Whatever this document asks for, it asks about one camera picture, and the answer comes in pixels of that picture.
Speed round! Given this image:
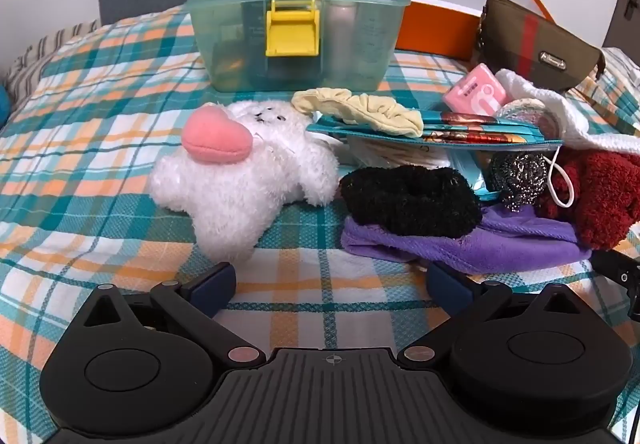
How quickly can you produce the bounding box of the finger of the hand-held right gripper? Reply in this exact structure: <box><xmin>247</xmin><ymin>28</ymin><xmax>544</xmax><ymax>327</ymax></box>
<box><xmin>591</xmin><ymin>248</ymin><xmax>640</xmax><ymax>320</ymax></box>

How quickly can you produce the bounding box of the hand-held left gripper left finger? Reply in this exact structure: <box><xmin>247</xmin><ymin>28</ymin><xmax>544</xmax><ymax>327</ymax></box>
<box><xmin>82</xmin><ymin>263</ymin><xmax>266</xmax><ymax>370</ymax></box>

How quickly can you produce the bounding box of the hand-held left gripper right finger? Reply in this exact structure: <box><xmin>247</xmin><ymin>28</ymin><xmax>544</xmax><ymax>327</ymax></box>
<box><xmin>397</xmin><ymin>263</ymin><xmax>581</xmax><ymax>370</ymax></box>

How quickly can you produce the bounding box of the red fluffy plush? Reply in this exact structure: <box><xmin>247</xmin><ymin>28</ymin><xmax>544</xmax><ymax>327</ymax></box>
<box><xmin>537</xmin><ymin>149</ymin><xmax>640</xmax><ymax>251</ymax></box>

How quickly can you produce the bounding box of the black fuzzy scrunchie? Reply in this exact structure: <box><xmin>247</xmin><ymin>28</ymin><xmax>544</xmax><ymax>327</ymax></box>
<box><xmin>339</xmin><ymin>165</ymin><xmax>483</xmax><ymax>239</ymax></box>

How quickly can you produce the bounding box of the white knitted cloth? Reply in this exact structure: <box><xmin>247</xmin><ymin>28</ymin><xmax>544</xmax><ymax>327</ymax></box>
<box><xmin>495</xmin><ymin>68</ymin><xmax>640</xmax><ymax>155</ymax></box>

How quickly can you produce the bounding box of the teal printed mask packet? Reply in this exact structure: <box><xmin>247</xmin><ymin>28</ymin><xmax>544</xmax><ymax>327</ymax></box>
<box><xmin>306</xmin><ymin>109</ymin><xmax>565</xmax><ymax>202</ymax></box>

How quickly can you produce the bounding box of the pink tissue packet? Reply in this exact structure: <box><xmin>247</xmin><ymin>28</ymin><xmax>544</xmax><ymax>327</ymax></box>
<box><xmin>442</xmin><ymin>64</ymin><xmax>511</xmax><ymax>117</ymax></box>

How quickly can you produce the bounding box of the orange cardboard box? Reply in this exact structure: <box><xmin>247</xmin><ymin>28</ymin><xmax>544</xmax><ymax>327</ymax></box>
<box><xmin>395</xmin><ymin>0</ymin><xmax>551</xmax><ymax>62</ymax></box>

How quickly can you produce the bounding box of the purple cloth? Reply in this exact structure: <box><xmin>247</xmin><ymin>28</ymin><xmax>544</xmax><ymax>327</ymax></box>
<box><xmin>341</xmin><ymin>204</ymin><xmax>593</xmax><ymax>275</ymax></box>

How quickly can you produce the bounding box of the white plush toy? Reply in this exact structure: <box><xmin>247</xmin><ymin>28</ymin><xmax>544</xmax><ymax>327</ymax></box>
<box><xmin>149</xmin><ymin>99</ymin><xmax>341</xmax><ymax>262</ymax></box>

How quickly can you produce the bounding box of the steel wool scrubber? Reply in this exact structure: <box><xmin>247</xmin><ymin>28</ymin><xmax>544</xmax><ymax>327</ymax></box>
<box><xmin>487</xmin><ymin>151</ymin><xmax>551</xmax><ymax>215</ymax></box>

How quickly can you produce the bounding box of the cotton swab bag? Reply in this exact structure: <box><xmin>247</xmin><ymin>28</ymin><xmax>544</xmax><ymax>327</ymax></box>
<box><xmin>345</xmin><ymin>134</ymin><xmax>451</xmax><ymax>172</ymax></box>

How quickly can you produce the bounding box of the round sparkly pad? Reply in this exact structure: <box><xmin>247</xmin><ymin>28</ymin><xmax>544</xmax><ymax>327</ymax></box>
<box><xmin>500</xmin><ymin>98</ymin><xmax>561</xmax><ymax>135</ymax></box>

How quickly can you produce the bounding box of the yellow scrunchie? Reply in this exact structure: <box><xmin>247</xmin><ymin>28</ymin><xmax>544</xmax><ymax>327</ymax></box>
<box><xmin>291</xmin><ymin>87</ymin><xmax>426</xmax><ymax>139</ymax></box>

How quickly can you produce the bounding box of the clear teal storage box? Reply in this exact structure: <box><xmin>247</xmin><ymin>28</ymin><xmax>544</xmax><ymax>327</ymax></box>
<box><xmin>181</xmin><ymin>0</ymin><xmax>416</xmax><ymax>94</ymax></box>

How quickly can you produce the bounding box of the olive pouch with red stripe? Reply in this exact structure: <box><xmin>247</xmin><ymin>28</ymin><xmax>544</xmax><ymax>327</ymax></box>
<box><xmin>477</xmin><ymin>0</ymin><xmax>606</xmax><ymax>92</ymax></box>

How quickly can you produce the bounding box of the white bottle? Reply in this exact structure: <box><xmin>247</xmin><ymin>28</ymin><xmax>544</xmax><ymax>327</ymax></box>
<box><xmin>325</xmin><ymin>0</ymin><xmax>362</xmax><ymax>85</ymax></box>

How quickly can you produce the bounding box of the striped beige blanket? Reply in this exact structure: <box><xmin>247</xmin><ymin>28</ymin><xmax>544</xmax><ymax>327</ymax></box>
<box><xmin>7</xmin><ymin>19</ymin><xmax>101</xmax><ymax>98</ymax></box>

